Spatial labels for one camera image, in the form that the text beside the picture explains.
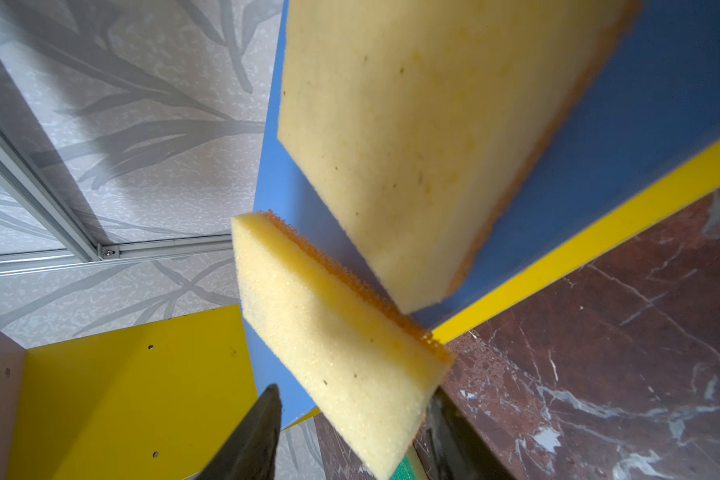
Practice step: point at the yellow pink blue wooden shelf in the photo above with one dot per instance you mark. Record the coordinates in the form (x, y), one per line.
(158, 120)

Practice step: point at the green scourer yellow sponge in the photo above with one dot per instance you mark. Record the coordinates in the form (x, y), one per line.
(410, 467)

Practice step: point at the aluminium frame profiles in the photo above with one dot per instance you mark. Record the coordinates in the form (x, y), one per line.
(25, 184)

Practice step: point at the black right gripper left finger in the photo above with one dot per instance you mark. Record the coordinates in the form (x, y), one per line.
(250, 451)

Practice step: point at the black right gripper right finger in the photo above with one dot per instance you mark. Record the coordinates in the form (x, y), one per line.
(457, 450)

